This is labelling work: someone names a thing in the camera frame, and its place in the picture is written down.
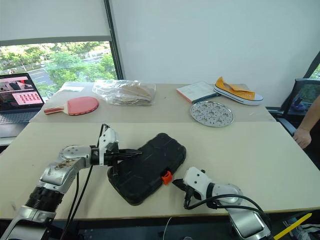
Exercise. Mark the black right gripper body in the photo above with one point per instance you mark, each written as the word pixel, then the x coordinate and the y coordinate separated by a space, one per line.
pixel 188 191

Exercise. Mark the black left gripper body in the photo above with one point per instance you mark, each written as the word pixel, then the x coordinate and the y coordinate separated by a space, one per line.
pixel 111 158

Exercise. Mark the black plastic tool case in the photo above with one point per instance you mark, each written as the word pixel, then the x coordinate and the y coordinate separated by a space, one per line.
pixel 150 165

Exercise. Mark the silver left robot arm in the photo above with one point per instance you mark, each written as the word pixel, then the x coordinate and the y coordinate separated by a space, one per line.
pixel 60 172

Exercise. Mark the person's bare forearm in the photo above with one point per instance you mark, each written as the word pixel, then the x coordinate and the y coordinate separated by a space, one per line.
pixel 311 112

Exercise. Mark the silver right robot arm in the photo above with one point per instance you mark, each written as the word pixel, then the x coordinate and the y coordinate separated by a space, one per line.
pixel 245 220

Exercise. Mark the orange case latch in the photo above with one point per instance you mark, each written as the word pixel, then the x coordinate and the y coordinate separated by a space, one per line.
pixel 166 177

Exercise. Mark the person's bare hand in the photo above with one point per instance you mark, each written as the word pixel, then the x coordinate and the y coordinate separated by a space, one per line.
pixel 303 137

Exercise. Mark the tan paper bundle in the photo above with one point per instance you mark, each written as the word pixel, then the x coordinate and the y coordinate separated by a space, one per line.
pixel 135 93

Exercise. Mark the red table tennis paddle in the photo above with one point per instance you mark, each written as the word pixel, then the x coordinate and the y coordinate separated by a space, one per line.
pixel 80 105

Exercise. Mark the clear plastic bag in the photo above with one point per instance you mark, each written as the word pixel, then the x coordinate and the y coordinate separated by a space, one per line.
pixel 110 91

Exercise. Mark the round metal steamer plate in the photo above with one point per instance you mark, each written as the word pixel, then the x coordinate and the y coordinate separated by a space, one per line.
pixel 212 113

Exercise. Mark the white book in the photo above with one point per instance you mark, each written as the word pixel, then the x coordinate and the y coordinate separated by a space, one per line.
pixel 195 91

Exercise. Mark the yellow canvas sneaker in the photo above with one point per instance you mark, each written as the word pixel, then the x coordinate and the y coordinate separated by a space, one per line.
pixel 240 93

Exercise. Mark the yellow stick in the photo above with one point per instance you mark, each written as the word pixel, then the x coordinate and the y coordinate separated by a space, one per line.
pixel 292 226

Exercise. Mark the open laptop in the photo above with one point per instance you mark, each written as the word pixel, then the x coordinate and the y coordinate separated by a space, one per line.
pixel 20 92

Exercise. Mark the white black striped item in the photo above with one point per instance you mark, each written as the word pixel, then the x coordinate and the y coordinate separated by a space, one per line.
pixel 310 231

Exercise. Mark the person's dark trousers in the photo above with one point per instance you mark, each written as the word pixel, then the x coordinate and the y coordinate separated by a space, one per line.
pixel 313 152

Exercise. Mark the blue purple object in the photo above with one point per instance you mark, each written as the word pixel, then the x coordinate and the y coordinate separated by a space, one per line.
pixel 298 105

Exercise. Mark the white roller blind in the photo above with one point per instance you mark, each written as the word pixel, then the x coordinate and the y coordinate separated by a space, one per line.
pixel 50 17

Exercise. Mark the black mesh office chair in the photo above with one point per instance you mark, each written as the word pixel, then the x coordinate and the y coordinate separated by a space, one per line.
pixel 308 90

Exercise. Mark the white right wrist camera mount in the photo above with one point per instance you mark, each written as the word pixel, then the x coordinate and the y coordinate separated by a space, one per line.
pixel 197 178

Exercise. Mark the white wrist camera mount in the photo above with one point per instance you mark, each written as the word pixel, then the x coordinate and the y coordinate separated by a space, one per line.
pixel 107 140
pixel 197 178

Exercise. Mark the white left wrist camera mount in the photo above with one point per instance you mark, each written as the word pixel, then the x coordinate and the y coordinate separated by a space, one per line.
pixel 107 140

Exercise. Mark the black window frame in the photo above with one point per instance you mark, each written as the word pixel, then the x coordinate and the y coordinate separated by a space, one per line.
pixel 115 50

